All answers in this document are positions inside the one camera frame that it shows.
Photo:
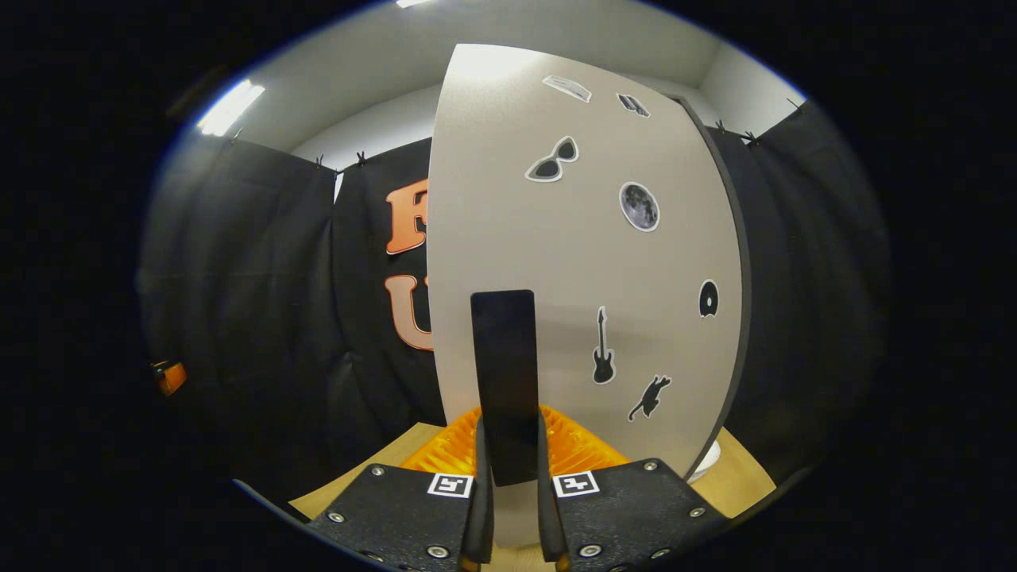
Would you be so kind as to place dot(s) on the white round device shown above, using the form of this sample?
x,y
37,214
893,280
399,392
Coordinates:
x,y
707,462

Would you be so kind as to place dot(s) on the black backdrop cloth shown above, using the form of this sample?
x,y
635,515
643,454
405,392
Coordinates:
x,y
262,302

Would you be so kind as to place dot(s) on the ceiling light panel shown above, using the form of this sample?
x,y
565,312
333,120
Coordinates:
x,y
411,2
230,107

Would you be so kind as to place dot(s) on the row of black cloth clips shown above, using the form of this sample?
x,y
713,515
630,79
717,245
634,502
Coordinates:
x,y
360,158

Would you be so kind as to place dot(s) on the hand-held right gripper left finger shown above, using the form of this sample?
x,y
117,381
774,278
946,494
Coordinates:
x,y
397,516

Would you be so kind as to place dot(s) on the beige cabinet door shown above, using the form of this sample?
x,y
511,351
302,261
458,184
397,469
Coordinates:
x,y
508,222

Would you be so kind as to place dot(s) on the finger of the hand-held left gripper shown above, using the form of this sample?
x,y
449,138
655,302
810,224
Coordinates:
x,y
172,378

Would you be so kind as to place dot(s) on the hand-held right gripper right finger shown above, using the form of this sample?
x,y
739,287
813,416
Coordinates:
x,y
628,516

